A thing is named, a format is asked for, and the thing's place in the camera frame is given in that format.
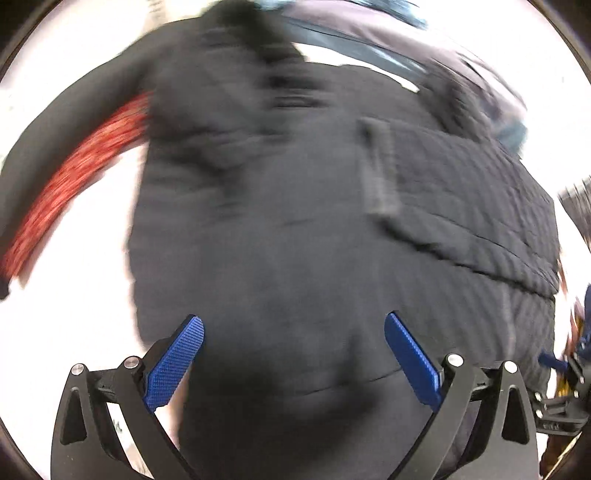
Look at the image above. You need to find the black quilted jacket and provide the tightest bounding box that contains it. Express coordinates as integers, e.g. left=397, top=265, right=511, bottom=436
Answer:
left=124, top=0, right=561, bottom=480

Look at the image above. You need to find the navy blue garment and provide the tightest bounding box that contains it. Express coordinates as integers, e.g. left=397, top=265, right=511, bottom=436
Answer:
left=579, top=284, right=591, bottom=352

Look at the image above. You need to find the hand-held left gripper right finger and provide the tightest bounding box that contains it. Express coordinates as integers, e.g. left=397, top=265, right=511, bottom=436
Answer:
left=384, top=312, right=540, bottom=480

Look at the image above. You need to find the grey duvet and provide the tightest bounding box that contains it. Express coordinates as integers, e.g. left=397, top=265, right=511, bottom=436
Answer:
left=286, top=0, right=529, bottom=134

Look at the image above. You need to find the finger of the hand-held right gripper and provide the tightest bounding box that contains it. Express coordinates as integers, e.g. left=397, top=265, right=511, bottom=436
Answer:
left=533, top=390, right=583, bottom=435
left=539, top=352, right=591, bottom=398

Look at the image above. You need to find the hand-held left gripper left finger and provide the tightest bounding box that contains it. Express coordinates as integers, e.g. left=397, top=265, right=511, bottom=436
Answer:
left=51, top=315, right=206, bottom=480

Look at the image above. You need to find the red patterned cloth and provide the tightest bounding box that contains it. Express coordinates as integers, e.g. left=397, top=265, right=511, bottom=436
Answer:
left=2, top=90, right=155, bottom=280

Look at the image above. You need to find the dark cloth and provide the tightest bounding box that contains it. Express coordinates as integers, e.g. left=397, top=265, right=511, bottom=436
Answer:
left=0, top=39, right=160, bottom=301

